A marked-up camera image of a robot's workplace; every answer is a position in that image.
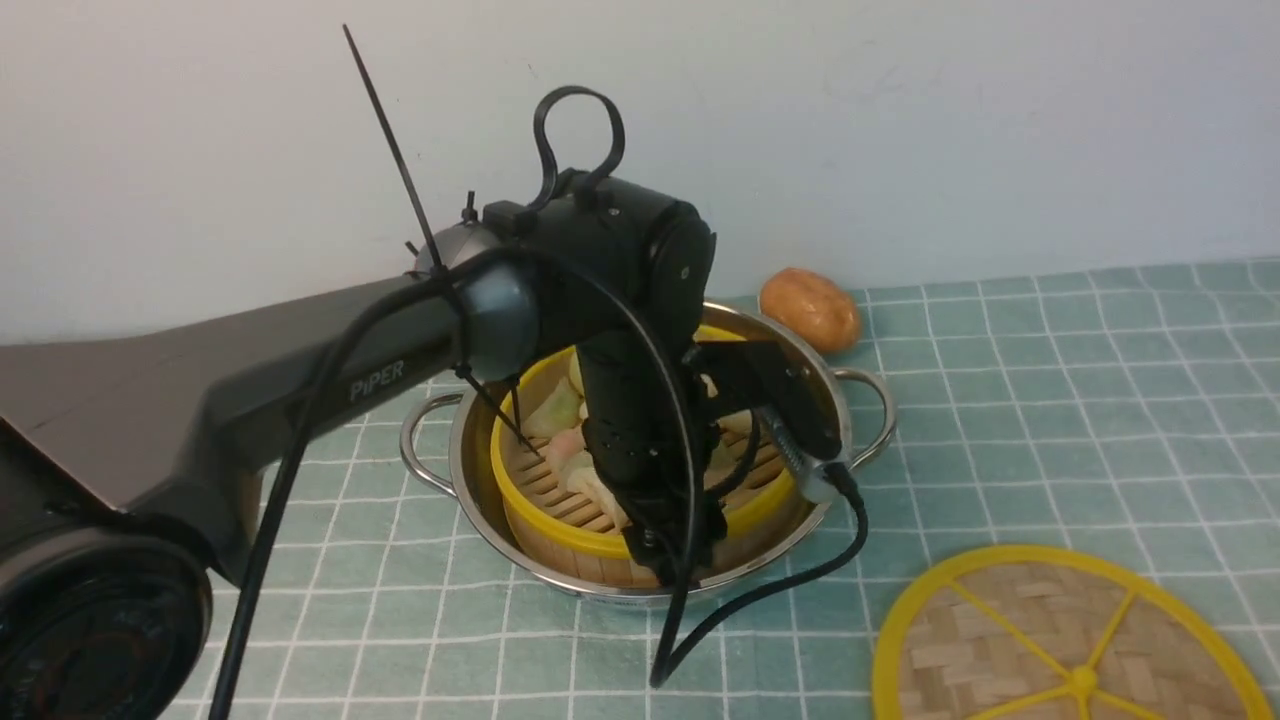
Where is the green checked tablecloth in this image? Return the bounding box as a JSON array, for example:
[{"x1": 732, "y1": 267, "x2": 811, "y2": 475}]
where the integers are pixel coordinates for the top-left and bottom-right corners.
[{"x1": 233, "y1": 259, "x2": 1279, "y2": 719}]

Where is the yellow woven bamboo steamer lid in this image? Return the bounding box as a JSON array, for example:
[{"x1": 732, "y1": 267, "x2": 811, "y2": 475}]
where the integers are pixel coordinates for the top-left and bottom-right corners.
[{"x1": 870, "y1": 544, "x2": 1275, "y2": 719}]

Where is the green dumpling left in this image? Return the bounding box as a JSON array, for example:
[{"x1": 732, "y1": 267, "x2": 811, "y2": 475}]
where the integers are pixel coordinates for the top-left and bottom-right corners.
[{"x1": 521, "y1": 375, "x2": 584, "y2": 439}]

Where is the black camera cable left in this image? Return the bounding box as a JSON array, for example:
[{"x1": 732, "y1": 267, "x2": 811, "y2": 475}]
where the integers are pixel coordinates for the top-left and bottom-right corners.
[{"x1": 650, "y1": 460, "x2": 869, "y2": 689}]

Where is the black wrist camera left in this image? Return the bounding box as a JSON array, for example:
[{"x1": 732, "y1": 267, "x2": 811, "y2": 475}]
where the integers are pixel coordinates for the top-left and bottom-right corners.
[{"x1": 686, "y1": 340, "x2": 852, "y2": 505}]

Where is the yellow-rimmed bamboo steamer basket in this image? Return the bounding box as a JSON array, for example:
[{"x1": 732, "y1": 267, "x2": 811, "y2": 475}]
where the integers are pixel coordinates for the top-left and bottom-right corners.
[{"x1": 488, "y1": 348, "x2": 814, "y2": 591}]

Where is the black zip tie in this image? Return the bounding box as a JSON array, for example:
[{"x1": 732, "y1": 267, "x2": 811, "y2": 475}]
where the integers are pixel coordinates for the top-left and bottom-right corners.
[{"x1": 340, "y1": 23, "x2": 445, "y2": 275}]

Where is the brown potato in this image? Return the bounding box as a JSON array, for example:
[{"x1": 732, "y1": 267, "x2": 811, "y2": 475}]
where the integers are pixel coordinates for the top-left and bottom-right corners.
[{"x1": 758, "y1": 266, "x2": 863, "y2": 355}]

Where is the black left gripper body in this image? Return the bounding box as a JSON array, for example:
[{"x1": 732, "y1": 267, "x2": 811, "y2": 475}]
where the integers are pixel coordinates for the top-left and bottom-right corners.
[{"x1": 577, "y1": 331, "x2": 692, "y2": 587}]

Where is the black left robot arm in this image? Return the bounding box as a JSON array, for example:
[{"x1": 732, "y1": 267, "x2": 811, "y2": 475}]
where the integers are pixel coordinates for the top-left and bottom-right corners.
[{"x1": 3, "y1": 170, "x2": 722, "y2": 719}]

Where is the stainless steel two-handled pot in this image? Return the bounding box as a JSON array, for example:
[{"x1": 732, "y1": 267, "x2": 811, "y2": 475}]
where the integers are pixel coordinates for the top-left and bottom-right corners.
[{"x1": 399, "y1": 302, "x2": 899, "y2": 609}]

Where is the white dumpling front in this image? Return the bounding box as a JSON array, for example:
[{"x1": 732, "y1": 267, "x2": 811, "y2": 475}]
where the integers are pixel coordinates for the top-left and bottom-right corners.
[{"x1": 566, "y1": 464, "x2": 630, "y2": 534}]

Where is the pink dumpling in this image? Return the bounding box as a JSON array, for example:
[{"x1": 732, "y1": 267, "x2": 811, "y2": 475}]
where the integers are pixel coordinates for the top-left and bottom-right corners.
[{"x1": 543, "y1": 427, "x2": 593, "y2": 480}]

